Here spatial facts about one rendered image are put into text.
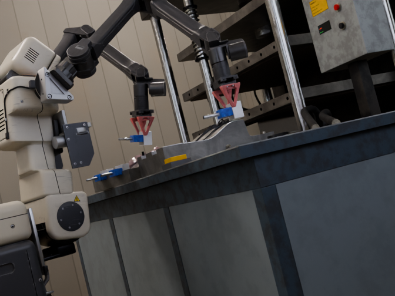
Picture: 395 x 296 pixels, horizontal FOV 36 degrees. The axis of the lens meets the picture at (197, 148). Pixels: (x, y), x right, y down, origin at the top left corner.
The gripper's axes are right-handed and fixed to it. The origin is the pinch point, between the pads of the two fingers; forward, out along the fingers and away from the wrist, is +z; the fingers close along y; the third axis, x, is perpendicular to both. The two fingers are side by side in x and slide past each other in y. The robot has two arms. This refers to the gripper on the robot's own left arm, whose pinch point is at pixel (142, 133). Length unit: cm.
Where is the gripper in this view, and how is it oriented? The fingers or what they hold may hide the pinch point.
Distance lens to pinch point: 244.6
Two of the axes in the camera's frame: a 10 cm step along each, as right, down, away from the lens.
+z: 0.5, 10.0, -0.1
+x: -8.9, 0.4, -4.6
